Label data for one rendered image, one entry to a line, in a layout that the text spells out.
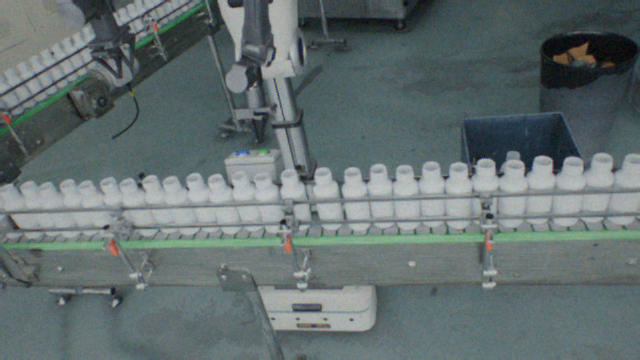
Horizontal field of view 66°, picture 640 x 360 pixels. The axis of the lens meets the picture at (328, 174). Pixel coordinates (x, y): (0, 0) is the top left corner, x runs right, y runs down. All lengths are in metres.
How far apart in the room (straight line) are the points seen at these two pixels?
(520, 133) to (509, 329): 0.89
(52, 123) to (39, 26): 2.77
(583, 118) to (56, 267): 2.44
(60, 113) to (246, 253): 1.43
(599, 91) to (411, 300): 1.39
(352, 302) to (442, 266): 0.84
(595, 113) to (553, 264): 1.66
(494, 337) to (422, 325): 0.29
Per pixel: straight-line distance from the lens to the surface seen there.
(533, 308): 2.35
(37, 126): 2.46
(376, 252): 1.23
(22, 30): 5.11
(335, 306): 2.07
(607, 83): 2.79
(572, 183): 1.17
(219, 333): 2.41
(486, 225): 1.09
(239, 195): 1.21
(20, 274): 1.63
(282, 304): 2.11
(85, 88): 2.45
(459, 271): 1.28
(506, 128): 1.73
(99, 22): 1.27
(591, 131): 2.94
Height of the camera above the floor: 1.85
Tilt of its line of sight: 37 degrees down
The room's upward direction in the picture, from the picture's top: 11 degrees counter-clockwise
